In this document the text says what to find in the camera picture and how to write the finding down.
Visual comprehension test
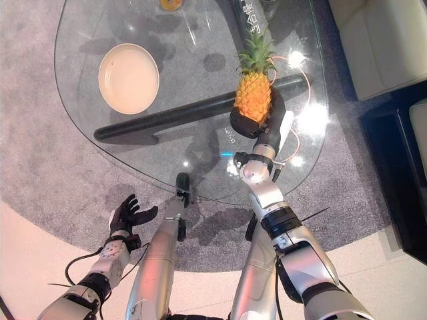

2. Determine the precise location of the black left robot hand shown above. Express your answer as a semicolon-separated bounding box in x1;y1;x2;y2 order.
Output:
107;193;159;239

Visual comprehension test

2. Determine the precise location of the silver right robot leg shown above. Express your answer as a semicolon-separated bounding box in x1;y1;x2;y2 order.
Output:
229;213;280;320

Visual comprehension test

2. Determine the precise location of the black side table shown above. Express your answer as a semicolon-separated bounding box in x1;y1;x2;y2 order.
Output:
357;82;427;266

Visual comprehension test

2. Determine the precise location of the thin orange cable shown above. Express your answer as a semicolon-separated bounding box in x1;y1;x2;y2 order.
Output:
269;55;315;161

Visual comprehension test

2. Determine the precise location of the grey round rug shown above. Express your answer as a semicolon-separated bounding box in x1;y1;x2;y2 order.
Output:
0;0;393;273

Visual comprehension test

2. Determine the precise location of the silver robot leg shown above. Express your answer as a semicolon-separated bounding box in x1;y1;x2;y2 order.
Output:
124;194;188;320
229;213;280;320

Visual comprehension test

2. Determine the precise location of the black table base beam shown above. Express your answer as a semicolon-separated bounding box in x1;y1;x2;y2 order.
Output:
93;74;305;147

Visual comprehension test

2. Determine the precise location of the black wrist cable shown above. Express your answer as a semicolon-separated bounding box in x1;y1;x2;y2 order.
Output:
64;245;105;288

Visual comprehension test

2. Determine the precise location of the yellow pineapple with green crown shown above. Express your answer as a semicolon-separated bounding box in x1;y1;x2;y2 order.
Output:
233;27;280;123

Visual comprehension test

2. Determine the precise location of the cream round plate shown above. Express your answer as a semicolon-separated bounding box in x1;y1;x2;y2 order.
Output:
97;43;161;116

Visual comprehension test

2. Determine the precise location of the white cushion seat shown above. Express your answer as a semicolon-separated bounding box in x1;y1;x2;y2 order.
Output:
408;101;427;189

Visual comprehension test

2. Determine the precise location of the white sofa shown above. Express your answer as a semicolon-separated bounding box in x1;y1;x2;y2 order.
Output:
328;0;427;102

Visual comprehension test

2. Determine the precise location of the silver left robot leg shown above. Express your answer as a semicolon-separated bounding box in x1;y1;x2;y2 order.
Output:
124;194;188;320

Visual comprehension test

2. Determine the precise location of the dark left robot foot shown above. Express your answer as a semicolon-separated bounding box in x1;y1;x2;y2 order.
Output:
175;172;192;208

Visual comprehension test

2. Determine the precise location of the orange round fruit item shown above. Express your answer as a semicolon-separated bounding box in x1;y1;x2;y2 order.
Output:
159;0;183;13

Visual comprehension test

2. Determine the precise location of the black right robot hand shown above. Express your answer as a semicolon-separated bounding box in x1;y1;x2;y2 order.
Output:
229;89;295;151

